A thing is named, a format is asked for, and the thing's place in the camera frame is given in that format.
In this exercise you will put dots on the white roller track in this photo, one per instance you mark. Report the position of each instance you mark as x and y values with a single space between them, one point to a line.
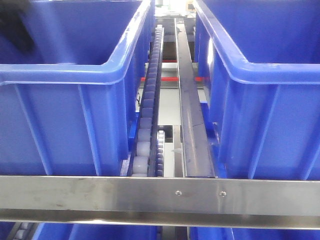
144 152

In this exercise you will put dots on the large blue bin left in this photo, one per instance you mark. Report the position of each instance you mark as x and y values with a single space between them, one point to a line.
68 101

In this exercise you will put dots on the large blue bin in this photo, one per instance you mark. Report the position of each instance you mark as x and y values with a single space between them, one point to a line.
260 64
68 101

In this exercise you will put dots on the large blue bin right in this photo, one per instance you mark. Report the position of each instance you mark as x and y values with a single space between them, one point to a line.
260 64

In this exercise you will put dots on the steel divider rail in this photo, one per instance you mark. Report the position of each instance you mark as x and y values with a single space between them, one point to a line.
196 149

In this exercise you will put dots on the steel front shelf rail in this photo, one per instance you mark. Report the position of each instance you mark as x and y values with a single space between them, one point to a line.
161 201

